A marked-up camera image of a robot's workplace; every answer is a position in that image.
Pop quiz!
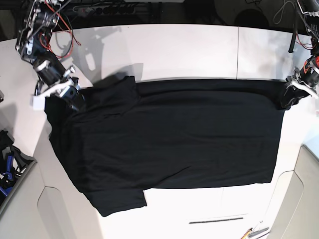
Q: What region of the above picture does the grey cable coil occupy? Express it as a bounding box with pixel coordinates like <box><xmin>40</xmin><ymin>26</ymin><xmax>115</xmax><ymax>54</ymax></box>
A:
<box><xmin>273</xmin><ymin>0</ymin><xmax>297</xmax><ymax>25</ymax></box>

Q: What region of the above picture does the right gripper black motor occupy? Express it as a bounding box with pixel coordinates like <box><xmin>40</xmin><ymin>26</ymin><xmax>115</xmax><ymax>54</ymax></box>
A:
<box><xmin>33</xmin><ymin>53</ymin><xmax>86</xmax><ymax>112</ymax></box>

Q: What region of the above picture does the grey pen tool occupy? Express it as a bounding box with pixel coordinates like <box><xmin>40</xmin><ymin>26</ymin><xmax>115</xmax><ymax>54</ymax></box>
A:
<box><xmin>248</xmin><ymin>227</ymin><xmax>270</xmax><ymax>238</ymax></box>

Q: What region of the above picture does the blue black bag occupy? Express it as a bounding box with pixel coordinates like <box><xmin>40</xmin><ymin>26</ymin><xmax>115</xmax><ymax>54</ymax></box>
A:
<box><xmin>0</xmin><ymin>130</ymin><xmax>33</xmax><ymax>205</ymax></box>

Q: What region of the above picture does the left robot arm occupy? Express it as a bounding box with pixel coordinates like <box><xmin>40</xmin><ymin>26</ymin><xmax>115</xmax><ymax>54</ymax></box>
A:
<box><xmin>280</xmin><ymin>0</ymin><xmax>319</xmax><ymax>109</ymax></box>

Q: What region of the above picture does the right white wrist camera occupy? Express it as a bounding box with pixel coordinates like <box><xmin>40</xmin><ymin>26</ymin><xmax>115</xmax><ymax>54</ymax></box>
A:
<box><xmin>31</xmin><ymin>96</ymin><xmax>45</xmax><ymax>111</ymax></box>

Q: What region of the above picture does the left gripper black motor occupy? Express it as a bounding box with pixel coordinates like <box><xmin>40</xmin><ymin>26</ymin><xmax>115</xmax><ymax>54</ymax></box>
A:
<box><xmin>280</xmin><ymin>56</ymin><xmax>319</xmax><ymax>109</ymax></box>

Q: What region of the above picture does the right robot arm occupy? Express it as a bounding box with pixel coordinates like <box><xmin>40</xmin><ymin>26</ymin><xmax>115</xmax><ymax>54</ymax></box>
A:
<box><xmin>15</xmin><ymin>0</ymin><xmax>85</xmax><ymax>111</ymax></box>

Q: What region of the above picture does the black T-shirt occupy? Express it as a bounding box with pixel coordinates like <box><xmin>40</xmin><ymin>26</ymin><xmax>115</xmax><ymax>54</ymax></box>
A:
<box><xmin>45</xmin><ymin>77</ymin><xmax>284</xmax><ymax>217</ymax></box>

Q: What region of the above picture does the yellow pencil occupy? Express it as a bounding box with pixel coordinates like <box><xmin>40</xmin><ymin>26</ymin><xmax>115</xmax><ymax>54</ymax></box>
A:
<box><xmin>241</xmin><ymin>228</ymin><xmax>253</xmax><ymax>239</ymax></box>

